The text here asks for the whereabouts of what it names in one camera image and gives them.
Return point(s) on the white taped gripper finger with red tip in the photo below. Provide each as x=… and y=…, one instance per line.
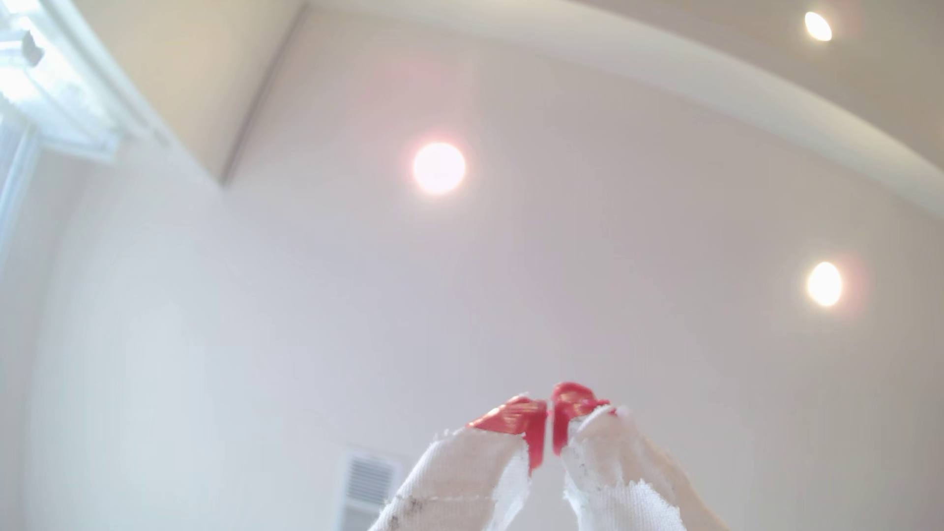
x=619, y=479
x=464, y=479

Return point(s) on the round recessed ceiling light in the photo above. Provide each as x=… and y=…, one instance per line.
x=818, y=26
x=824, y=284
x=439, y=168

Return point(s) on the white wall air vent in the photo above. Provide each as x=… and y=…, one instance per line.
x=366, y=487

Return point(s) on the white window frame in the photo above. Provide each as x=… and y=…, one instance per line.
x=51, y=81

